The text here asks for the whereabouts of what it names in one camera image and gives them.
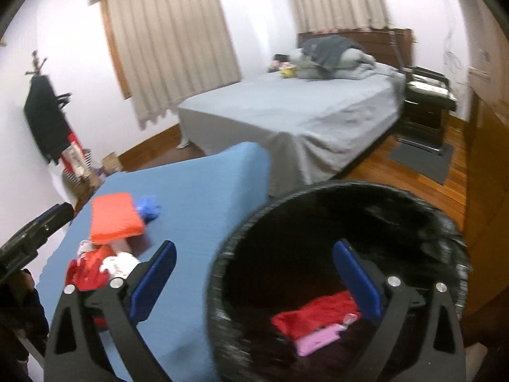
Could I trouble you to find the black hanging garment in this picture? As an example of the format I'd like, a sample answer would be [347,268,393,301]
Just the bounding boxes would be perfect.
[23,74,74,166]

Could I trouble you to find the dark wooden headboard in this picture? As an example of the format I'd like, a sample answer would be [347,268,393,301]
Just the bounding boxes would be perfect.
[297,29,414,68]

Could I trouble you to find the wide beige curtain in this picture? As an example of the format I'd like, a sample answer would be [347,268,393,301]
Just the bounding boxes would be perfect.
[101,0,243,130]

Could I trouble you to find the blue glove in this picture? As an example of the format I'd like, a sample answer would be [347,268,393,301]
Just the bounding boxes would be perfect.
[135,195,162,221]

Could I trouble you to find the light grey quilt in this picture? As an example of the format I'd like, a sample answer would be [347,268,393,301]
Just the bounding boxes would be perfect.
[296,48,398,81]

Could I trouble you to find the red cloth bag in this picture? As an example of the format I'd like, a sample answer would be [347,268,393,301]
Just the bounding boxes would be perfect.
[65,244,116,327]

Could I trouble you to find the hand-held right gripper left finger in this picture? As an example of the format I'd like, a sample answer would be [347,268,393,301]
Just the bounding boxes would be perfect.
[44,240,178,382]

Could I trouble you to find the bed with grey sheet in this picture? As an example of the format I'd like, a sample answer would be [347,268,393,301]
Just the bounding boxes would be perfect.
[177,61,406,186]

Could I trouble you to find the black bag beside bed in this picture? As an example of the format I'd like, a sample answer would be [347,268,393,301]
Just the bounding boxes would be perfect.
[398,66,458,156]

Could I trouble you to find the brown paper bag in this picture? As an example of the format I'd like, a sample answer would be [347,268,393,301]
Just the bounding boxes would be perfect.
[101,152,124,173]

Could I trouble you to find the wooden coat rack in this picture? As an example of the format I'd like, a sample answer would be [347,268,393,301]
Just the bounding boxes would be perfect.
[26,50,46,77]

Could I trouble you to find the wooden wardrobe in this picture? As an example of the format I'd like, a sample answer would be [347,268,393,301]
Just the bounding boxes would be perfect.
[463,64,509,319]

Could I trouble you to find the striped red white bag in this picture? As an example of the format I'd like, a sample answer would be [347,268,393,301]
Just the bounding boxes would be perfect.
[59,127,94,186]

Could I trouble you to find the grey floor mat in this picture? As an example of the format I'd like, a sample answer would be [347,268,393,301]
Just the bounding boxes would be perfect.
[387,141,455,186]

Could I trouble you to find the dark grey blanket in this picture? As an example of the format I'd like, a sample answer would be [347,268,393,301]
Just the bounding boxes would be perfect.
[301,35,360,70]

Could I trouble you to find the red garment in basket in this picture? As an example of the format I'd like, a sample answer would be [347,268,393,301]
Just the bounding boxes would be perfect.
[271,290,362,341]

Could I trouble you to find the white paper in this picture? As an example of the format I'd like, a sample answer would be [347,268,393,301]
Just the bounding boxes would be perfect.
[99,252,141,279]

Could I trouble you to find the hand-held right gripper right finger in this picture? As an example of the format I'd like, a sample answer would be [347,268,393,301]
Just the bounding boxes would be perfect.
[332,239,467,382]

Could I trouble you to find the pink garment in basket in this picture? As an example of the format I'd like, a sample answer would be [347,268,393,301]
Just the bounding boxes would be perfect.
[295,323,346,357]

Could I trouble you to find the blue tablecloth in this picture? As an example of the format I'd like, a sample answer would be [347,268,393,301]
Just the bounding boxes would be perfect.
[38,142,273,382]

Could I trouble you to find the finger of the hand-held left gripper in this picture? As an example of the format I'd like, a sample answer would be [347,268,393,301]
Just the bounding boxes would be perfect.
[24,203,75,248]

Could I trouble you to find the black trash bin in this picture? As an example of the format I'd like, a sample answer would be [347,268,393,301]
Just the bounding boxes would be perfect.
[206,180,472,382]

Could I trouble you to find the person's left forearm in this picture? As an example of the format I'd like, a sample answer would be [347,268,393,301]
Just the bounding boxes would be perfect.
[0,268,50,382]

